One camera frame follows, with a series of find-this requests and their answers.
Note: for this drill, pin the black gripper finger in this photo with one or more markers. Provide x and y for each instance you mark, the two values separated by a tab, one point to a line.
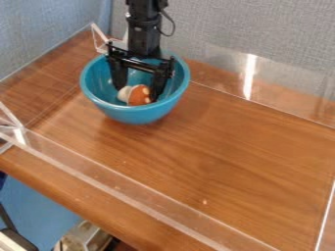
119	74
157	86

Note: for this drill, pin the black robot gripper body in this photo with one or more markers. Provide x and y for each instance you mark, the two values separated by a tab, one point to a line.
144	26

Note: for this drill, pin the blue plastic bowl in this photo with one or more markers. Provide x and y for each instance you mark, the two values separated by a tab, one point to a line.
99	90

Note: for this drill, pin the brown toy mushroom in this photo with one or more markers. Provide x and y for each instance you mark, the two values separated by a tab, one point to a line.
135	95

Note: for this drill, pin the clear acrylic back barrier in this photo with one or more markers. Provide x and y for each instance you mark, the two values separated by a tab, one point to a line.
287	88

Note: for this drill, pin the clear acrylic barrier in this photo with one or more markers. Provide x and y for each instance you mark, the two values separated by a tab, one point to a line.
84	179
287	88

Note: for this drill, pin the clear acrylic front barrier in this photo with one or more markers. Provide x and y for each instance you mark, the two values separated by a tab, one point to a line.
84	179

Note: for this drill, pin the white box under table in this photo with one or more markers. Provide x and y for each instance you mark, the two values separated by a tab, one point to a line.
84	237

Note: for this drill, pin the dark stand under table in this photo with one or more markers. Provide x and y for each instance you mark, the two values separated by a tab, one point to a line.
11	240

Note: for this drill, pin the clear acrylic corner bracket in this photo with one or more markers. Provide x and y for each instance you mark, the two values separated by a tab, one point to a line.
101	41

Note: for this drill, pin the clear acrylic left bracket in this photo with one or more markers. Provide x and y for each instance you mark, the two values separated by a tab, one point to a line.
12	130

